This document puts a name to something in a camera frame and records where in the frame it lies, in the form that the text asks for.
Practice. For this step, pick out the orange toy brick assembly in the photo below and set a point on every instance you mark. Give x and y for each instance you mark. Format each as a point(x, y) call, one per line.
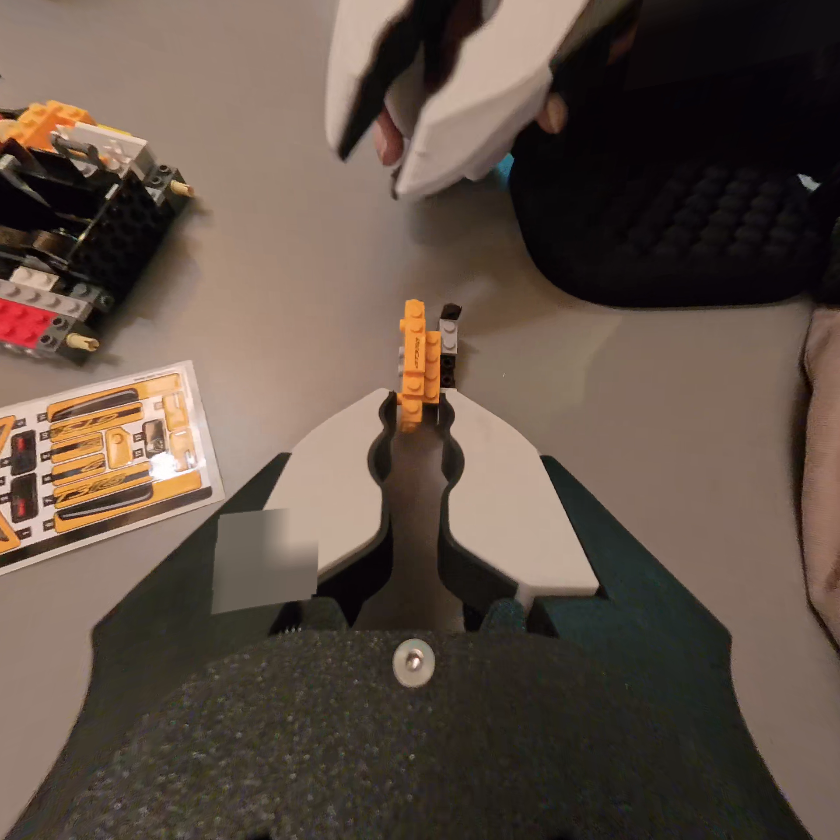
point(420, 367)

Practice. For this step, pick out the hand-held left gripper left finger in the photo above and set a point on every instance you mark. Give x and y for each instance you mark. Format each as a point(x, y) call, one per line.
point(328, 472)

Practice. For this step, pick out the orange sticker sheet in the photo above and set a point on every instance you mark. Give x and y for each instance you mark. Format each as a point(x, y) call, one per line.
point(98, 472)

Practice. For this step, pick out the grey desk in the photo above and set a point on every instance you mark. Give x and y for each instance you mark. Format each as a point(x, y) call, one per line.
point(262, 262)

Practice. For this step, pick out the person's right hand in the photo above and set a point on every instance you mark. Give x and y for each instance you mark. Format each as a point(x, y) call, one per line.
point(390, 141)

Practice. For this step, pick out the black toy car chassis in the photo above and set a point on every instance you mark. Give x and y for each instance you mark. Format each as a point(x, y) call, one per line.
point(79, 229)

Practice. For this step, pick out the person's beige clothing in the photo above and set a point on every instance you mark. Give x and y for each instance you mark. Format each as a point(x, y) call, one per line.
point(823, 459)

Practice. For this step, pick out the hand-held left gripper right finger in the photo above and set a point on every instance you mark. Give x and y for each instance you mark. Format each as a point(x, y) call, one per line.
point(518, 518)

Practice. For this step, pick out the black padded cushion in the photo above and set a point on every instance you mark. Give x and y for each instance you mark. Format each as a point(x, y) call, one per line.
point(656, 229)

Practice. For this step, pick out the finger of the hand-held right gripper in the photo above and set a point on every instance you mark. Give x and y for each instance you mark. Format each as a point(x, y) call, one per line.
point(354, 59)
point(485, 111)

